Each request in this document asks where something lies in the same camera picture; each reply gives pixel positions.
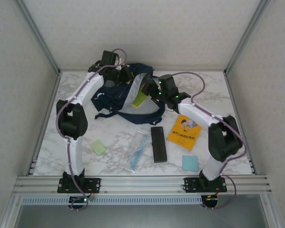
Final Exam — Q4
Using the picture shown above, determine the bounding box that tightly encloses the green notebook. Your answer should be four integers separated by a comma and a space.
132, 91, 148, 109

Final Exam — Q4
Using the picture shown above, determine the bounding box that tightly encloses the navy blue backpack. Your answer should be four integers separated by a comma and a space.
91, 63, 166, 125

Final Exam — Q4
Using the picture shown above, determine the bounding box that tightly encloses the yellow picture book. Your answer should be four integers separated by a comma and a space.
167, 114, 202, 152

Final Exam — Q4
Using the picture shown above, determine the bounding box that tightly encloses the black pencil case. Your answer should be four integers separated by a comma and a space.
150, 126, 168, 164

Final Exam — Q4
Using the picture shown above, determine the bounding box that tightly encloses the clear bag of blue rulers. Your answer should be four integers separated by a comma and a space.
125, 130, 151, 174

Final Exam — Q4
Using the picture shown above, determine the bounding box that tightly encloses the blue sticky note pad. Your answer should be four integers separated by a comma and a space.
182, 155, 200, 171

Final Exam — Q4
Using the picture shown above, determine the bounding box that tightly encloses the green sticky note pad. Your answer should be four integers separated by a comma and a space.
90, 139, 107, 156

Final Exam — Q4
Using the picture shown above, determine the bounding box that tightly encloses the small controller board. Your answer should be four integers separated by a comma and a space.
68, 196, 95, 205
201, 194, 219, 208

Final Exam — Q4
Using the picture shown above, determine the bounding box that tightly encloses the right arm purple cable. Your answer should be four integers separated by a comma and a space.
172, 72, 247, 211

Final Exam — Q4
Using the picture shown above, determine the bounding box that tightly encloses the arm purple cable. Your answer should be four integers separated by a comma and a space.
172, 72, 247, 211
56, 48, 128, 212

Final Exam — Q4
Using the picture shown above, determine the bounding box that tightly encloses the aluminium table back rail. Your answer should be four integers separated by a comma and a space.
58, 68, 227, 73

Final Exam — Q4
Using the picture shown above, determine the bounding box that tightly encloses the aluminium table side rail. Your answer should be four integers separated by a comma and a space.
224, 71, 257, 176
26, 71, 62, 177

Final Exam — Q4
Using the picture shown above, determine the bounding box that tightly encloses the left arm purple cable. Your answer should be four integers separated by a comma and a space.
56, 48, 128, 212

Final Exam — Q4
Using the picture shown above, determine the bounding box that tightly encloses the aluminium frame post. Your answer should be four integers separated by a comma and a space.
13, 0, 62, 75
224, 0, 273, 75

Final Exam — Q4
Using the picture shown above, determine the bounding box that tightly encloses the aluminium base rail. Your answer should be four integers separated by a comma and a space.
13, 175, 273, 196

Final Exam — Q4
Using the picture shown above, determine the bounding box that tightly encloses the grey slotted cable duct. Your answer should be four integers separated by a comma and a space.
21, 196, 202, 205

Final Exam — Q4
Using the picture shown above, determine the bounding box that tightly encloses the aluminium frame leg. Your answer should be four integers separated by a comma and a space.
260, 194, 285, 228
0, 194, 23, 228

